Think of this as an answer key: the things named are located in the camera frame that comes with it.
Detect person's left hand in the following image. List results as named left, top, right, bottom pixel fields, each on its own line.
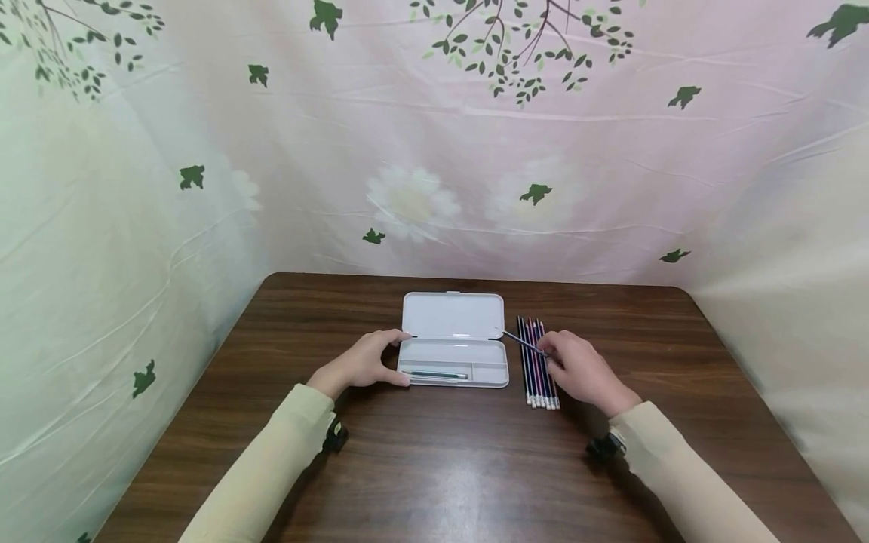
left=306, top=329, right=413, bottom=401

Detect person's right hand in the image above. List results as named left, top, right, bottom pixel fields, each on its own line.
left=536, top=330, right=643, bottom=419

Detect dark blue pencil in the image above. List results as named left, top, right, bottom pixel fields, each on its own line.
left=502, top=330, right=550, bottom=357

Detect white pencil case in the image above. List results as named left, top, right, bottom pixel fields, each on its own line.
left=396, top=291, right=510, bottom=389

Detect person's right forearm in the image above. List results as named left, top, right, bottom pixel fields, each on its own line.
left=609, top=400, right=781, bottom=543

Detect person's left forearm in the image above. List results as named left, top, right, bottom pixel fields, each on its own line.
left=177, top=383, right=336, bottom=543

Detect row of coloured pencils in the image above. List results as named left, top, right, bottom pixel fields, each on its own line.
left=516, top=315, right=562, bottom=411

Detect black wrist band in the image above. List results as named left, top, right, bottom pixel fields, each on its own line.
left=586, top=431, right=628, bottom=463
left=322, top=419, right=350, bottom=454

